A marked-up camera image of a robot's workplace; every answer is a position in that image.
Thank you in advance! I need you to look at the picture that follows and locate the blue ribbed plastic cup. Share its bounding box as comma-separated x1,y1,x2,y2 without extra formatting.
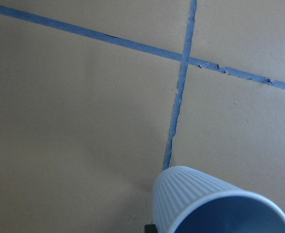
152,166,285,233

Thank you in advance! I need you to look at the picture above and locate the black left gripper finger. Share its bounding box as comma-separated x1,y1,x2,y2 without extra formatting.
144,223,157,233

